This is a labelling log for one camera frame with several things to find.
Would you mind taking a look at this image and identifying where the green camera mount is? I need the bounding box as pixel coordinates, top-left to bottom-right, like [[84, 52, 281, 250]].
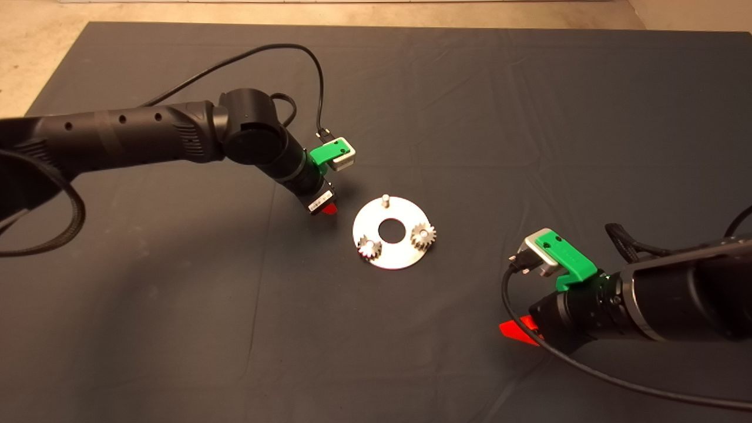
[[540, 230, 600, 293], [309, 136, 352, 168]]

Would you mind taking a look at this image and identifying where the braided black right arm cable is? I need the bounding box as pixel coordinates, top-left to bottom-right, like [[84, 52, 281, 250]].
[[605, 222, 677, 263]]

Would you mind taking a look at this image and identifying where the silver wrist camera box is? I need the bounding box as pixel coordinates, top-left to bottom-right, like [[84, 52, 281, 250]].
[[522, 227, 560, 278], [329, 138, 358, 173]]

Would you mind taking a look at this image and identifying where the small steel planetary gear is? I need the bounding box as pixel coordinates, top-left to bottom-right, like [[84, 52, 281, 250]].
[[409, 221, 437, 251], [357, 234, 384, 261]]

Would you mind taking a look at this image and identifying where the black camera cable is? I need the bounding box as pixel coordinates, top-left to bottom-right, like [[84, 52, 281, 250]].
[[138, 43, 340, 142], [501, 204, 752, 412]]

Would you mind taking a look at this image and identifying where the black right camera cable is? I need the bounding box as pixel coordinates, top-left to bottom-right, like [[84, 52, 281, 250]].
[[501, 204, 752, 412]]

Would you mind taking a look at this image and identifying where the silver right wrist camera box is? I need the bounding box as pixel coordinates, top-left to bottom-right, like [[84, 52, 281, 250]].
[[522, 227, 560, 278]]

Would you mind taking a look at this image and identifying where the black left camera cable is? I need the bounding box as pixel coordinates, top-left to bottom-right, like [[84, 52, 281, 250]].
[[138, 43, 340, 142]]

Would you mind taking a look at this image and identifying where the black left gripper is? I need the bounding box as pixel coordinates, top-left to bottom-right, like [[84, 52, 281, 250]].
[[276, 146, 339, 217]]

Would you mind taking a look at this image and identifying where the round metal carrier plate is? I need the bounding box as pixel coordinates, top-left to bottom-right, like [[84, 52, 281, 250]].
[[352, 195, 436, 271]]

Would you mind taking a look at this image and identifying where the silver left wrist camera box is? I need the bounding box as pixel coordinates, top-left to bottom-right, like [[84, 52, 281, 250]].
[[329, 138, 358, 173]]

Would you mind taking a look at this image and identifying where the braided black arm cable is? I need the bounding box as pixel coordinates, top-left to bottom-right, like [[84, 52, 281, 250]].
[[605, 222, 677, 263], [0, 149, 87, 258]]

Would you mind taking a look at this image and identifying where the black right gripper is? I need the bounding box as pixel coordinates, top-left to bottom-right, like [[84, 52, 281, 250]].
[[499, 272, 632, 354]]

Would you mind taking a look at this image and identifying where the braided black left arm cable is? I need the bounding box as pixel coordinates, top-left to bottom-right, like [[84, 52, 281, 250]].
[[0, 149, 87, 258]]

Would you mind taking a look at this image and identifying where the dark grey table cloth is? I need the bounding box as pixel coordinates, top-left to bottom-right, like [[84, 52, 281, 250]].
[[0, 22, 752, 423]]

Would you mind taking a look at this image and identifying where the green left camera mount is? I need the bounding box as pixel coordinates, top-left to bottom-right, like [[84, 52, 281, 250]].
[[309, 136, 352, 168]]

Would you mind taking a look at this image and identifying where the green right camera mount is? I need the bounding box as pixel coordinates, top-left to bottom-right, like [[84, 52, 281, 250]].
[[540, 230, 600, 293]]

